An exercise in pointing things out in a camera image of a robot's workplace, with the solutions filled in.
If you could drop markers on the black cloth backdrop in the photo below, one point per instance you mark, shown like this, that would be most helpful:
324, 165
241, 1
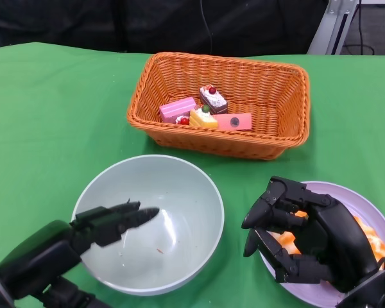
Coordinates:
115, 25

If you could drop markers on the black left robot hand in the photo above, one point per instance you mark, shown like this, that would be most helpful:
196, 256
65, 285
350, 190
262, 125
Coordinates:
35, 256

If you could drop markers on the pale grey round bowl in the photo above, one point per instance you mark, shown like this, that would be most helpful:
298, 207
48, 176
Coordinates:
167, 250

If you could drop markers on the chocolate layer cake slice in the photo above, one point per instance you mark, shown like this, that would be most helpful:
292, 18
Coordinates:
215, 101

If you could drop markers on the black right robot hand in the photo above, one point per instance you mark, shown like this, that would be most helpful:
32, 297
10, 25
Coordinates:
340, 237

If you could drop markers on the salmon pink layer cake slice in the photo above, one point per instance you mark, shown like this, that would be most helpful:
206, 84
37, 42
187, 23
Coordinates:
174, 109

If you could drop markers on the yellow layer cake slice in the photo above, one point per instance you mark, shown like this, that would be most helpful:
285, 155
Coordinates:
202, 118

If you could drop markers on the orange wicker basket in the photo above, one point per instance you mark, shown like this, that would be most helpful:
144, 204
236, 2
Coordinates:
276, 96

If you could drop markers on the white round plate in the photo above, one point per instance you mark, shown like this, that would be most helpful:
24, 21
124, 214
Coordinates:
365, 202

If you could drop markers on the orange striped bread roll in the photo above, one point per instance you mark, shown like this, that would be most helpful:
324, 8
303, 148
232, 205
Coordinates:
377, 244
285, 240

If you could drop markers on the green tablecloth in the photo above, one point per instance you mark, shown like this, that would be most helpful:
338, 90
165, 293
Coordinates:
51, 112

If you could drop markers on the silver metal frame stand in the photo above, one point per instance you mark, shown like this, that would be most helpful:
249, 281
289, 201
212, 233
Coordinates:
333, 25

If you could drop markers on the pink cake slice with blueberry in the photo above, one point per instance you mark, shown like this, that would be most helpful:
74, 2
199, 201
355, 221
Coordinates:
234, 122

